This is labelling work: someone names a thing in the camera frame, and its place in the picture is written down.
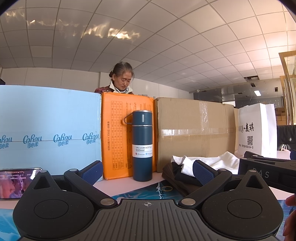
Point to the white paper bag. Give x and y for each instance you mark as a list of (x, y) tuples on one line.
[(261, 129)]

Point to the printed table mat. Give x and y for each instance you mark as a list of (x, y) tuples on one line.
[(138, 194)]

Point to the person's right hand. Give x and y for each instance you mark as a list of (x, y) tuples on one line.
[(291, 201)]

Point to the stack of cardboard boxes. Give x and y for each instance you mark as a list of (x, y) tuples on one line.
[(280, 117)]

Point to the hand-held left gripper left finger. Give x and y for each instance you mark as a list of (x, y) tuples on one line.
[(92, 173)]

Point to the ceiling light panel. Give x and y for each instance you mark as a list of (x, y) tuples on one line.
[(257, 93)]

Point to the gold metal frame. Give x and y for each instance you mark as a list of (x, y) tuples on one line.
[(289, 76)]

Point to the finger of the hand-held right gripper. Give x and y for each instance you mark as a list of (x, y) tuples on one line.
[(266, 158)]

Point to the white cloth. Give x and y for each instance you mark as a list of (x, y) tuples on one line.
[(222, 162)]

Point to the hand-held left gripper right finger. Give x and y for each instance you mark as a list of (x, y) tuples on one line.
[(203, 173)]

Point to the yellow rubber band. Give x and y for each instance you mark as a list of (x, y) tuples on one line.
[(167, 190)]

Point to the brown cardboard box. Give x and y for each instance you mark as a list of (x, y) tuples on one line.
[(196, 127)]

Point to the large light blue cardboard box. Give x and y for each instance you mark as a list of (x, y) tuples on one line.
[(46, 115)]

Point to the orange cardboard box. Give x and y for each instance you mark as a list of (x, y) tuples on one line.
[(115, 139)]

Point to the dark brown cloth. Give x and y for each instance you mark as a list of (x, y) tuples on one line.
[(168, 177)]

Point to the black chair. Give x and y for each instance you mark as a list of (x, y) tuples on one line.
[(286, 139)]

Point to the dark blue vacuum bottle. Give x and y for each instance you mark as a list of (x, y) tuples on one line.
[(142, 166)]

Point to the black smartphone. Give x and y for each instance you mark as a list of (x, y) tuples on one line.
[(11, 185)]

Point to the black cloth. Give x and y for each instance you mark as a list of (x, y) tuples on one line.
[(185, 178)]

